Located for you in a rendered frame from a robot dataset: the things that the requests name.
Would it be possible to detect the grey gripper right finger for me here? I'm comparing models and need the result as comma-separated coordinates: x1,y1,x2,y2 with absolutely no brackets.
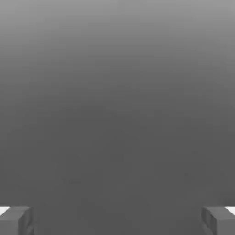
201,206,235,235

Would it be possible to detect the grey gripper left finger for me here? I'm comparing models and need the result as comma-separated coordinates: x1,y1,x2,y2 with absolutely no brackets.
0,206,35,235

